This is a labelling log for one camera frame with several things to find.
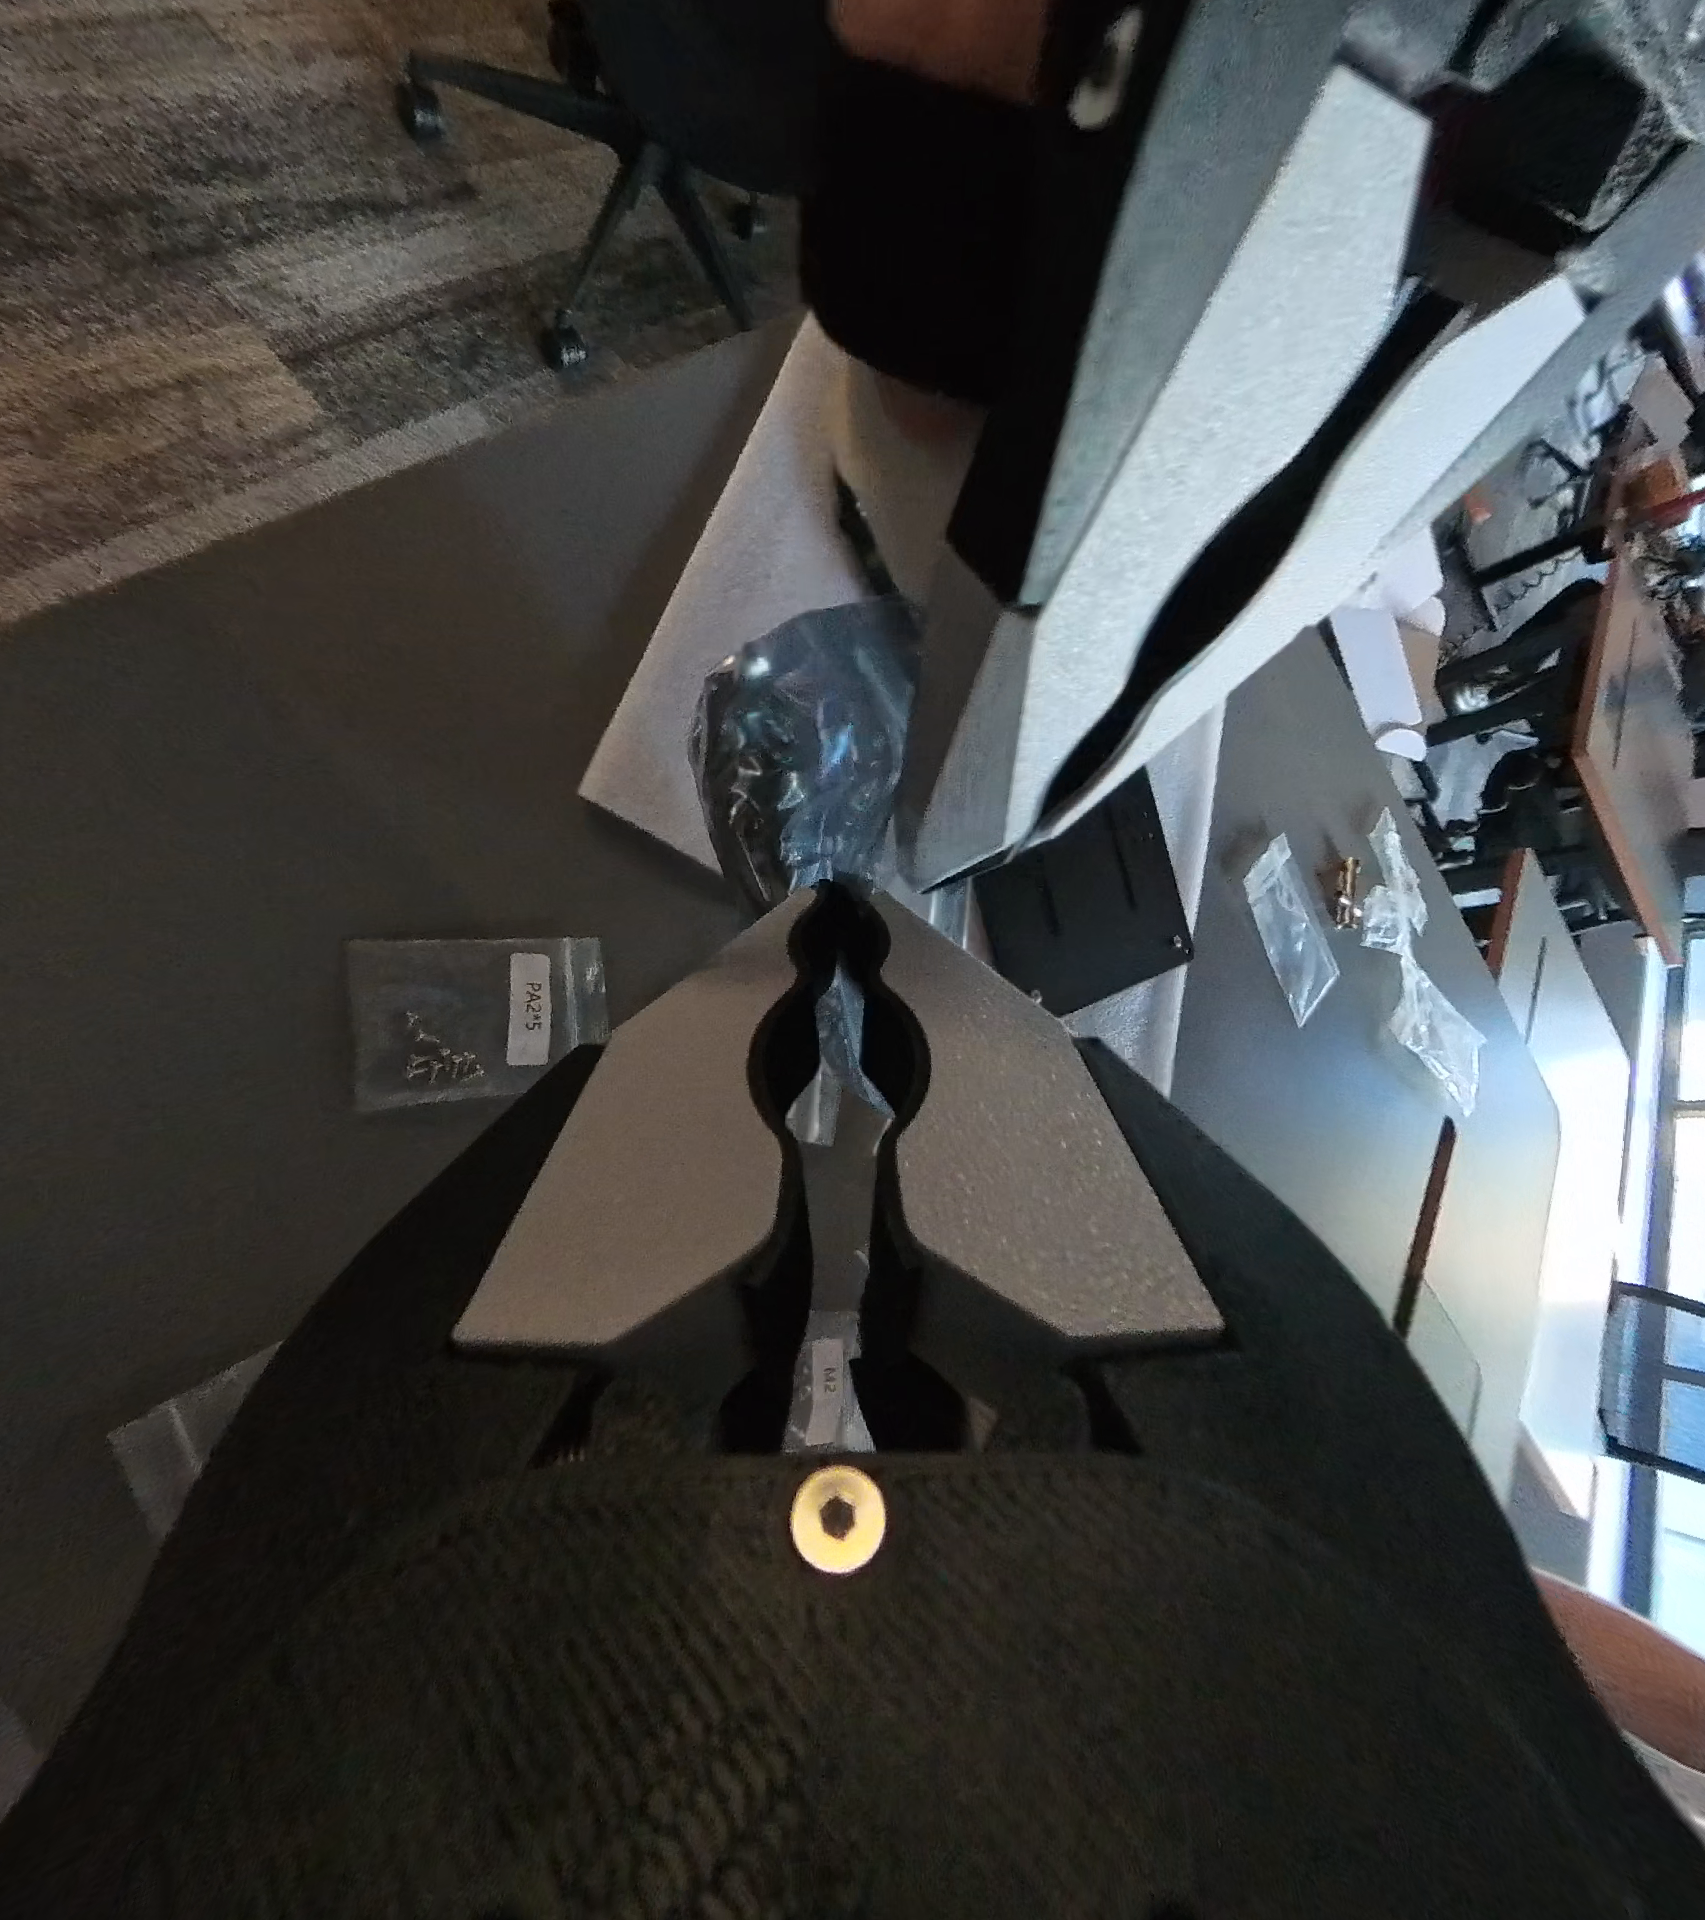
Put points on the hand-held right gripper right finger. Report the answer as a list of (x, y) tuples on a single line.
[(1048, 1171)]

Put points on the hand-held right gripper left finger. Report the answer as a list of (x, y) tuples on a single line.
[(644, 1171)]

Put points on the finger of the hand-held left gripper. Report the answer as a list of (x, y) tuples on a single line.
[(1514, 376), (1274, 271)]

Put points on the labelled screw packet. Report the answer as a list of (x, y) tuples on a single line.
[(836, 1067)]

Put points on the dark parts bag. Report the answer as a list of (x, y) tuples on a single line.
[(809, 751)]

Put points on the light grey desk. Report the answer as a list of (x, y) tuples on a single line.
[(1538, 1111)]

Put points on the dark grey desk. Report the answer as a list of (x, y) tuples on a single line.
[(193, 781)]

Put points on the person's left hand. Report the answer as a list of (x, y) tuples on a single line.
[(944, 24)]

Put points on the scattered small clear zip bags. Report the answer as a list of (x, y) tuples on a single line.
[(480, 1021)]

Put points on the black rolling office chair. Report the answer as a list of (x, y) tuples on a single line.
[(614, 151)]

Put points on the metal cross wrench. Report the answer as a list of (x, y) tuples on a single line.
[(1348, 889)]

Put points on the black metal base plate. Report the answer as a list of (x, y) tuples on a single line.
[(1093, 894)]

